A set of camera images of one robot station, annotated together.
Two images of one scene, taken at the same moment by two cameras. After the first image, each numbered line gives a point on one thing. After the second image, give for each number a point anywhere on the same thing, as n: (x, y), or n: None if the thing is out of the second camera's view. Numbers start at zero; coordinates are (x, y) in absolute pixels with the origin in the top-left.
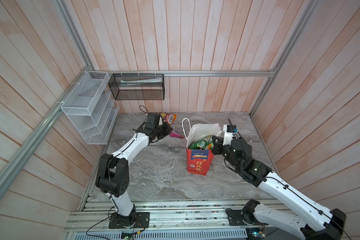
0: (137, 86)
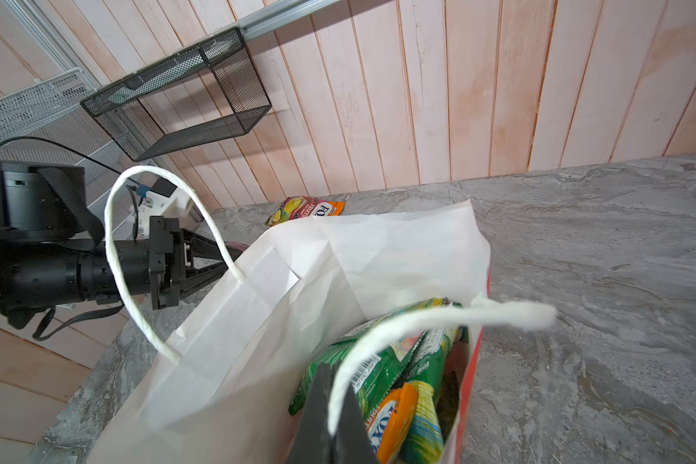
0: (119, 110)
